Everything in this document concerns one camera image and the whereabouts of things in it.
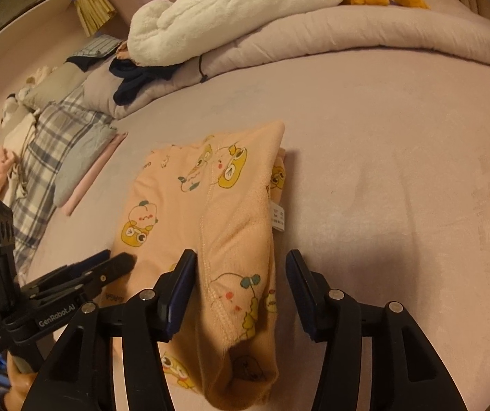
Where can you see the grey pillow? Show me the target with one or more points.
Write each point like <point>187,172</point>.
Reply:
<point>56,83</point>

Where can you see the folded grey cloth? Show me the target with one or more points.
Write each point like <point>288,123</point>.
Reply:
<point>82,158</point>

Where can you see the lilac quilt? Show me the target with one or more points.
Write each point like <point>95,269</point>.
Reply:
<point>335,34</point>

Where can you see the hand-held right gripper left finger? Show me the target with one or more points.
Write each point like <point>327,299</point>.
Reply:
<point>183,291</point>

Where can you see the yellow fringed decoration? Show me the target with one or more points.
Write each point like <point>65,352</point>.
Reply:
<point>93,8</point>

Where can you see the lilac bed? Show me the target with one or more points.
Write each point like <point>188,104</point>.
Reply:
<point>377,158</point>

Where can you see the folded pink cloth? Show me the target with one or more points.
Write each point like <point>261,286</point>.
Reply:
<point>95,175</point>

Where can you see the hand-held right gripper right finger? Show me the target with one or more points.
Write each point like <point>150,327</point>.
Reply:
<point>303,295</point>

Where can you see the white plush blanket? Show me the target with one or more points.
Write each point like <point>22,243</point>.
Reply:
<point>228,8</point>

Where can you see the peach cartoon print pants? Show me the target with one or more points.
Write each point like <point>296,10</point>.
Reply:
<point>172,205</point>

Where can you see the dark navy clothes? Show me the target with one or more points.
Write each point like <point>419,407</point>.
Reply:
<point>133,85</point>

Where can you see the grey plaid cloth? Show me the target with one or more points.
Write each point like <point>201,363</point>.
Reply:
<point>61,124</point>

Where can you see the blue striped cloth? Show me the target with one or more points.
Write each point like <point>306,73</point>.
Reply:
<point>97,47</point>

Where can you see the person's left hand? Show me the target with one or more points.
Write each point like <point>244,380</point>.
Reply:
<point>22,383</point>

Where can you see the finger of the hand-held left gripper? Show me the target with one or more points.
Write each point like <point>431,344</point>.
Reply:
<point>114,267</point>
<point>86,265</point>

